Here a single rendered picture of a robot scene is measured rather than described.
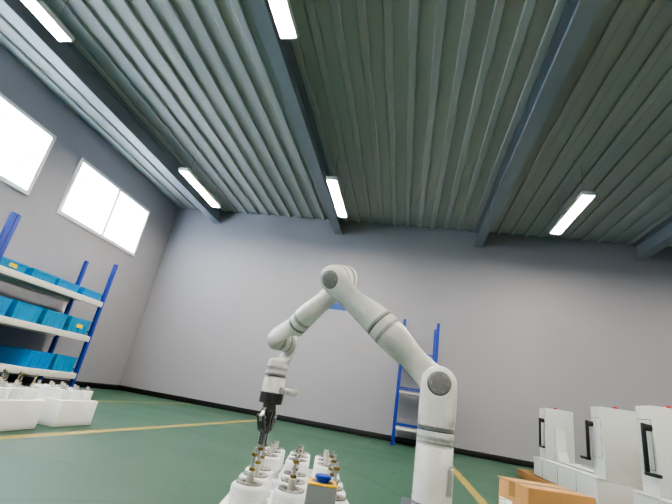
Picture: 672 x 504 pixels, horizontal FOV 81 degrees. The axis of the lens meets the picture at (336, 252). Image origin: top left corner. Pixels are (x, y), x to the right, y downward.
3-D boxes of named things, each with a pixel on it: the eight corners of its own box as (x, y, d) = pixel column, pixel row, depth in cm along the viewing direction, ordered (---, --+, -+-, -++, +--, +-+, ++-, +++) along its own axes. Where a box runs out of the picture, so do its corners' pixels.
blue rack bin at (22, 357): (-8, 361, 508) (0, 344, 516) (19, 364, 543) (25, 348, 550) (24, 367, 498) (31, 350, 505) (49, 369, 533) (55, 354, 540)
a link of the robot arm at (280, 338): (262, 335, 137) (285, 309, 132) (283, 341, 142) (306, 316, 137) (265, 352, 132) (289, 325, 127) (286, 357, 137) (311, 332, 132)
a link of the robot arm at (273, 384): (289, 395, 124) (293, 375, 126) (256, 390, 127) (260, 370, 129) (297, 397, 133) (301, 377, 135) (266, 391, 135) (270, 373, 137)
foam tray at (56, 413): (90, 424, 319) (98, 401, 325) (53, 427, 282) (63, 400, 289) (48, 416, 324) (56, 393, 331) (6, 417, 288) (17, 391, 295)
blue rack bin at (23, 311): (-22, 312, 488) (-14, 296, 495) (6, 319, 523) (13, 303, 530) (10, 317, 478) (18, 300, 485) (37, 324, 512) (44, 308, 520)
